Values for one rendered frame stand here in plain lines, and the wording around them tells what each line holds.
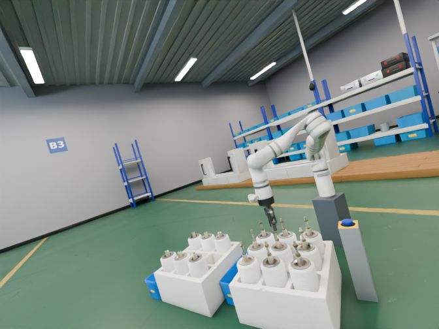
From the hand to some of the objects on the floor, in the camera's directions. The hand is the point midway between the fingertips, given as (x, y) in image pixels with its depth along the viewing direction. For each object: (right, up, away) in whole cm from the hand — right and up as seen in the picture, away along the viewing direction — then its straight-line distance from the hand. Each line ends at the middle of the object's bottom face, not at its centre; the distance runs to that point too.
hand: (273, 226), depth 93 cm
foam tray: (-33, -45, +31) cm, 64 cm away
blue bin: (-10, -39, +19) cm, 44 cm away
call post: (+37, -26, -8) cm, 46 cm away
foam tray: (+10, -34, +1) cm, 35 cm away
